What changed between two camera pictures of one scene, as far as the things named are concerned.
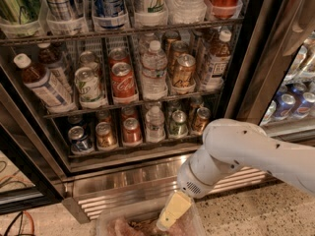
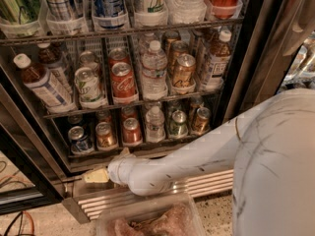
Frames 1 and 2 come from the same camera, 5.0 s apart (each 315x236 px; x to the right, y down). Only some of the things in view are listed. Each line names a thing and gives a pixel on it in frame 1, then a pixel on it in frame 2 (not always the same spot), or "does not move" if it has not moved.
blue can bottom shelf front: (79, 141) does not move
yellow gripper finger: (178, 204) -> (96, 175)
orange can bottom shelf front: (104, 136) does not move
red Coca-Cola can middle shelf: (123, 84) does not move
